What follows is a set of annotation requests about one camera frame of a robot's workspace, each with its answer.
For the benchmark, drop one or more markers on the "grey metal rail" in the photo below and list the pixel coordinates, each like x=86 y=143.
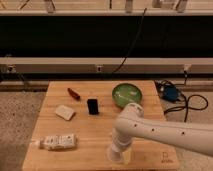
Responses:
x=107 y=65

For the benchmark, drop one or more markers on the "green ceramic bowl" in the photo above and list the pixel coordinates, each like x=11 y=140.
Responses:
x=125 y=93

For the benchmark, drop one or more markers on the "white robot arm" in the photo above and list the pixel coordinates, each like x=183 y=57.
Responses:
x=130 y=123

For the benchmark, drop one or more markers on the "white labelled tube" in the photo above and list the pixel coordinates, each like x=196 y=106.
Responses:
x=56 y=142

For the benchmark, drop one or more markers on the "blue power adapter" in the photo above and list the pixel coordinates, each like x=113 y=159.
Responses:
x=170 y=93

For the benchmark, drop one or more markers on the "black eraser block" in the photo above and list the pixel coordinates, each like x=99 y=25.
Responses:
x=93 y=106

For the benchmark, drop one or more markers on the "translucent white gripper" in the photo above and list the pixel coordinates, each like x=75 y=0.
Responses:
x=127 y=156

